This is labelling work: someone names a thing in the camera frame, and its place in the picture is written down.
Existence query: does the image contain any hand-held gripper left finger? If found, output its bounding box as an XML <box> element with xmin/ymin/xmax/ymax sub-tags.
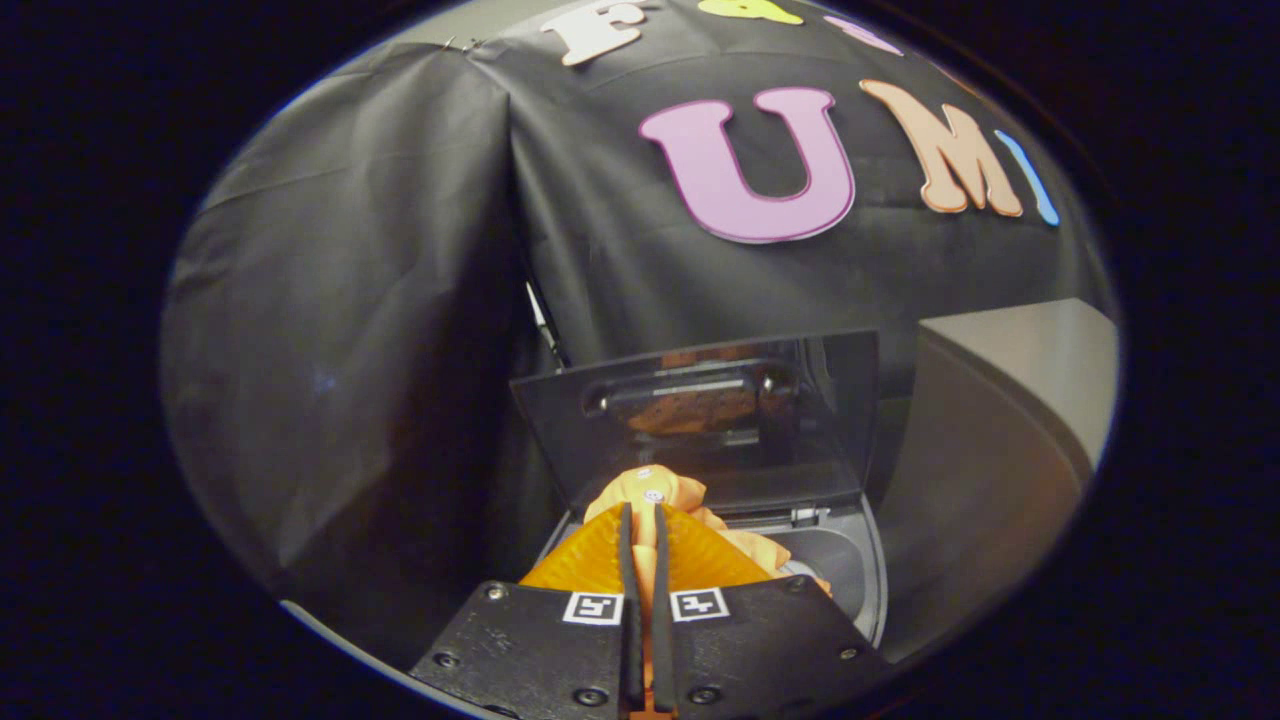
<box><xmin>410</xmin><ymin>503</ymin><xmax>647</xmax><ymax>720</ymax></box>

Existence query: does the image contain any black backdrop cloth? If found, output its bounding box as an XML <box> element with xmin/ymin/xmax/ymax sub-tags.
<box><xmin>160</xmin><ymin>0</ymin><xmax>1117</xmax><ymax>673</ymax></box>

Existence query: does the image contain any orange yellow garment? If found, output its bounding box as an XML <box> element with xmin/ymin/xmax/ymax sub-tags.
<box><xmin>584</xmin><ymin>465</ymin><xmax>833</xmax><ymax>603</ymax></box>

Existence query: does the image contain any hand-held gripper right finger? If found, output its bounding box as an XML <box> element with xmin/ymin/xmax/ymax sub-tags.
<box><xmin>652</xmin><ymin>503</ymin><xmax>897</xmax><ymax>720</ymax></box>

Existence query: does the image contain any grey white cabinet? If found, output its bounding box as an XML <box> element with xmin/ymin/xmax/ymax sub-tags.
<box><xmin>878</xmin><ymin>297</ymin><xmax>1120</xmax><ymax>667</ymax></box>

